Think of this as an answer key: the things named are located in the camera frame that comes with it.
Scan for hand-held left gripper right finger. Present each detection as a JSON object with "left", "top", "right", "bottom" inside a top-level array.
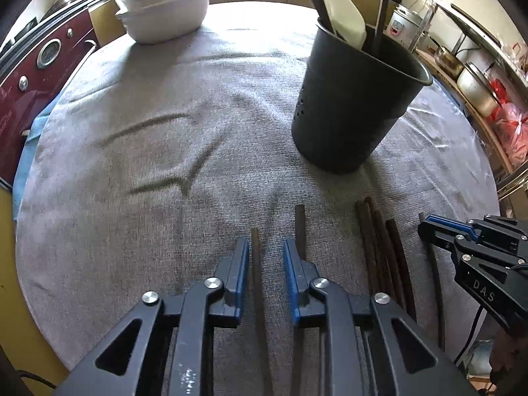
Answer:
[{"left": 282, "top": 238, "right": 475, "bottom": 396}]

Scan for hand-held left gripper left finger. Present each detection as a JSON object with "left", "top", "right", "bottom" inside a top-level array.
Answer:
[{"left": 62, "top": 237, "right": 250, "bottom": 396}]

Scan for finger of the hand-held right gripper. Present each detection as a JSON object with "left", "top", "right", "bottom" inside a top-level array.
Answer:
[
  {"left": 418, "top": 219, "right": 481, "bottom": 256},
  {"left": 427, "top": 214, "right": 528, "bottom": 256}
]

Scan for black utensil holder cup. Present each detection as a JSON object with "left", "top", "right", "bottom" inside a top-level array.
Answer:
[{"left": 291, "top": 16, "right": 434, "bottom": 174}]

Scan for metal storage rack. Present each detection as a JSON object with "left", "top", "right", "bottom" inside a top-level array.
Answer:
[{"left": 412, "top": 0, "right": 528, "bottom": 215}]

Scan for red plastic bags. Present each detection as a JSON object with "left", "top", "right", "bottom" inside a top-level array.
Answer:
[{"left": 487, "top": 78, "right": 528, "bottom": 166}]

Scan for grey tablecloth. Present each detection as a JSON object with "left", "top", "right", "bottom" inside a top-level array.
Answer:
[{"left": 14, "top": 2, "right": 502, "bottom": 396}]

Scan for steel pot with lid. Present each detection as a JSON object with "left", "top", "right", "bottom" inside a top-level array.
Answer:
[{"left": 456, "top": 64, "right": 501, "bottom": 117}]

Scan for small steel kettle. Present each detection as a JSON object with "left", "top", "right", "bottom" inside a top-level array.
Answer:
[{"left": 433, "top": 45, "right": 465, "bottom": 77}]

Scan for small white rice cooker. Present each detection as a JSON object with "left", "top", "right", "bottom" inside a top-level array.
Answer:
[{"left": 388, "top": 4, "right": 425, "bottom": 49}]

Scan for blue cloth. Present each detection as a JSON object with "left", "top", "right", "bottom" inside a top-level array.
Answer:
[{"left": 12, "top": 91, "right": 63, "bottom": 220}]

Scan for white ceramic bowl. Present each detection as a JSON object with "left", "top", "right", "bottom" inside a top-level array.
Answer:
[{"left": 115, "top": 0, "right": 215, "bottom": 45}]

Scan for maroon built-in oven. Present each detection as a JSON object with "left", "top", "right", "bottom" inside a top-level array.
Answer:
[{"left": 0, "top": 2, "right": 100, "bottom": 188}]

